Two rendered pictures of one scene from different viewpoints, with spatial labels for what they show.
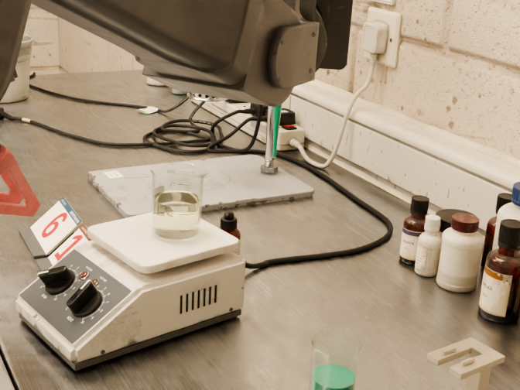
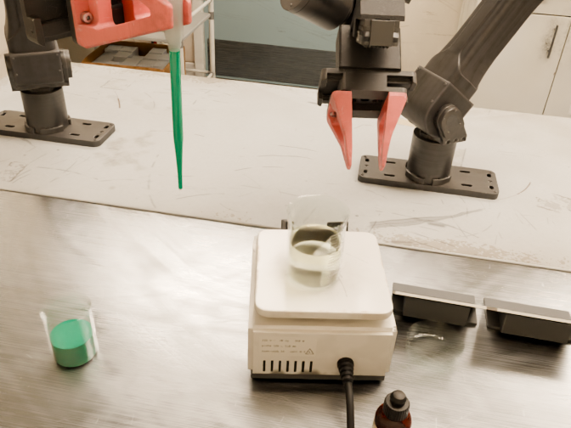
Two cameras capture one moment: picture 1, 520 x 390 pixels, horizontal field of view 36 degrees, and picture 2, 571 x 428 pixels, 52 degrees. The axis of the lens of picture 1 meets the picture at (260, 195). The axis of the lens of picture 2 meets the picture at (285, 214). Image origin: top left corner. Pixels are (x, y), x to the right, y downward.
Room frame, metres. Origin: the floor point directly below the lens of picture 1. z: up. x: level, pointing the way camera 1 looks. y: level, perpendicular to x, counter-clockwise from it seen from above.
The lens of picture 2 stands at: (1.01, -0.26, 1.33)
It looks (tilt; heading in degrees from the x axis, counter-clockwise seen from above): 34 degrees down; 128
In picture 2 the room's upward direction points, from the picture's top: 3 degrees clockwise
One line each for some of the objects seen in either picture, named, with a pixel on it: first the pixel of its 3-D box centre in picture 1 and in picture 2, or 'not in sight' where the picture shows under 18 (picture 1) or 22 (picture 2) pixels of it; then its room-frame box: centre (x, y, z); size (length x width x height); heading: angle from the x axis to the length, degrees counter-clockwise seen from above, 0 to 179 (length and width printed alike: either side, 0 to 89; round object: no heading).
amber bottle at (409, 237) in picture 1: (416, 229); not in sight; (0.94, -0.20, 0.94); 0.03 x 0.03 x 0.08
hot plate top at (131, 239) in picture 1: (162, 237); (320, 270); (0.78, 0.10, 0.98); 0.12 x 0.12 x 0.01; 40
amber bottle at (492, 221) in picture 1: (502, 233); not in sight; (0.93, -0.30, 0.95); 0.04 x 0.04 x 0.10
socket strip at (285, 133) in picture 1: (242, 112); not in sight; (1.57, 0.04, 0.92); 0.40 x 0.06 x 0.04; 29
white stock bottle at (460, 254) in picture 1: (460, 251); not in sight; (0.88, -0.24, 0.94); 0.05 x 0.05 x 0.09
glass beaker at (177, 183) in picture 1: (179, 201); (313, 244); (0.78, 0.08, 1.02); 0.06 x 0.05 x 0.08; 85
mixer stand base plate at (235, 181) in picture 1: (200, 183); not in sight; (1.18, 0.09, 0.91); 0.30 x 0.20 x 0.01; 119
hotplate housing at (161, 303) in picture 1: (141, 281); (315, 288); (0.76, 0.12, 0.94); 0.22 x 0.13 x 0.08; 130
